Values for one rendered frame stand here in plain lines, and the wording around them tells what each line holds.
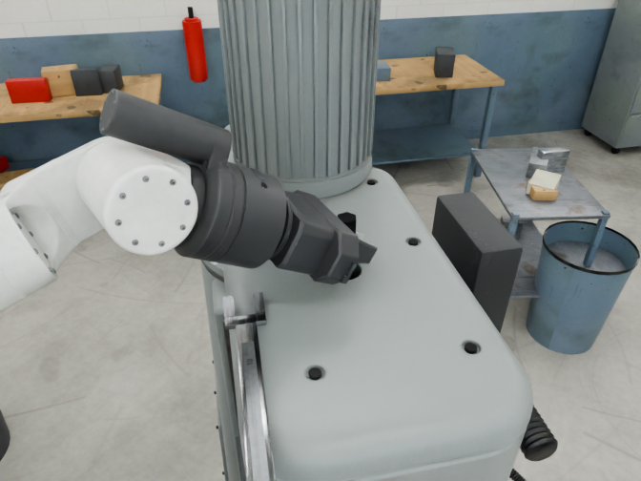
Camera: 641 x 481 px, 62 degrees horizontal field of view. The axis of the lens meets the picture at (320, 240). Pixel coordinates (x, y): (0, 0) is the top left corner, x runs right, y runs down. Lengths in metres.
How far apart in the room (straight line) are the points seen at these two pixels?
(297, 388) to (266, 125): 0.34
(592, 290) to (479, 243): 2.13
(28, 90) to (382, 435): 4.16
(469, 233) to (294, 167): 0.40
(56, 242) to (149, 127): 0.12
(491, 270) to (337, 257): 0.51
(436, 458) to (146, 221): 0.29
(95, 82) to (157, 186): 4.01
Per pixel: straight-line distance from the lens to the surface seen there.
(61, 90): 4.47
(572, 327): 3.22
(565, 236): 3.34
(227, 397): 1.28
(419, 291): 0.56
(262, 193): 0.45
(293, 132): 0.66
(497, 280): 0.98
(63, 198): 0.47
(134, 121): 0.41
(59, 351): 3.43
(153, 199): 0.38
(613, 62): 5.89
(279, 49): 0.63
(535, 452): 0.58
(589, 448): 2.99
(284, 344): 0.49
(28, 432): 3.10
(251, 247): 0.45
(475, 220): 1.00
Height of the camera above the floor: 2.24
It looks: 35 degrees down
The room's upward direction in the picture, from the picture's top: straight up
